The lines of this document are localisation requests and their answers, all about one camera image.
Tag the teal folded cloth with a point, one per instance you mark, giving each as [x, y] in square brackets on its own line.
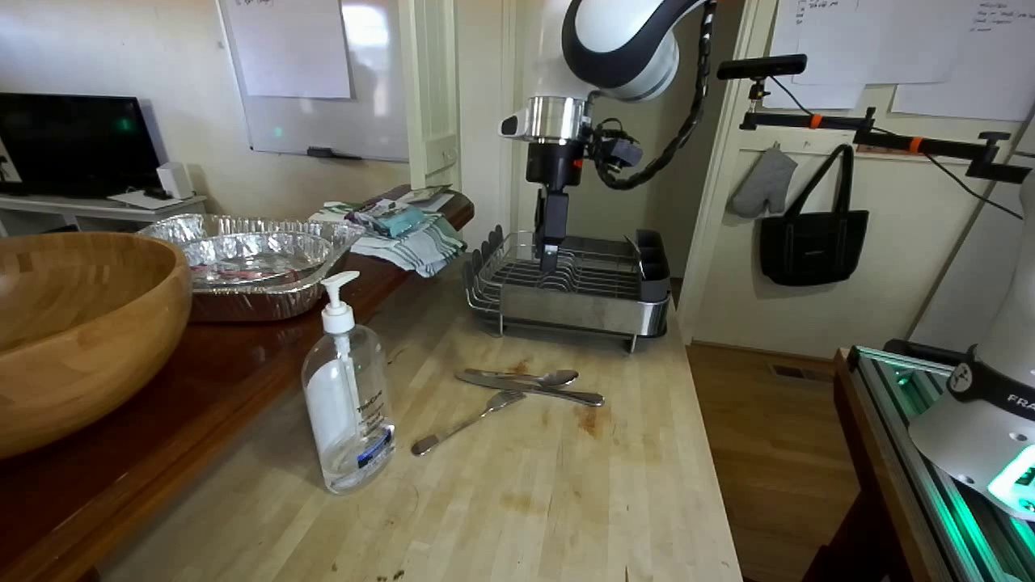
[395, 223]

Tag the aluminium foil tray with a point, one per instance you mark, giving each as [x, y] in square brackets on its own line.
[254, 260]

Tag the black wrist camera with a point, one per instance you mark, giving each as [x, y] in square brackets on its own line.
[617, 149]

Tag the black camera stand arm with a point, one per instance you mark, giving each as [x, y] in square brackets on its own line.
[861, 129]

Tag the black whiteboard marker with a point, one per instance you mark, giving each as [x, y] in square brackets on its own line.
[335, 152]

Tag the white desk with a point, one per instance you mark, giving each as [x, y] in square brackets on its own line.
[65, 208]

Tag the silver spoon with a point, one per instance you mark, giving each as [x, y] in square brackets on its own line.
[562, 377]

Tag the black cutlery holder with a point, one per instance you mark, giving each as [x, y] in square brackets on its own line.
[653, 260]

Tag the silver fork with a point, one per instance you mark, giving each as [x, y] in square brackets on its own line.
[454, 430]

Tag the clear hand sanitizer pump bottle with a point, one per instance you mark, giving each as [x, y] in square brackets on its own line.
[343, 409]

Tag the grey oven mitt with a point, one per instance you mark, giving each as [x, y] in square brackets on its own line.
[764, 183]

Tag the large wooden bowl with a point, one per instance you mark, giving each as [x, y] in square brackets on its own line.
[77, 344]

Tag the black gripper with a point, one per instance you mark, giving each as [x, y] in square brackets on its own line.
[554, 162]

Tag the white whiteboard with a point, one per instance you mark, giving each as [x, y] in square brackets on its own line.
[325, 117]

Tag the black tote bag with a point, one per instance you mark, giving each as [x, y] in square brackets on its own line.
[814, 243]

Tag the striped folded kitchen towels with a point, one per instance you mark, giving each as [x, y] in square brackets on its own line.
[414, 251]

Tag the silver table knife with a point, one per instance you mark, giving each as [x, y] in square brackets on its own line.
[584, 399]

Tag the grey metal dish rack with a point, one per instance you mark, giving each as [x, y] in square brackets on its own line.
[570, 307]

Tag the black stereo camera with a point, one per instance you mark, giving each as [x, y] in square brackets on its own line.
[762, 66]

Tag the white wall paper sheet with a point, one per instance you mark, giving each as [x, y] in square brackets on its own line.
[844, 43]
[965, 66]

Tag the aluminium robot mounting stand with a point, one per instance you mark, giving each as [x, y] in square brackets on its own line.
[895, 455]

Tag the white paper on whiteboard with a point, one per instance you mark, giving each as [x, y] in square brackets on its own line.
[285, 51]

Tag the black monitor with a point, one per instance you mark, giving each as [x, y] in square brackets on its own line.
[77, 145]

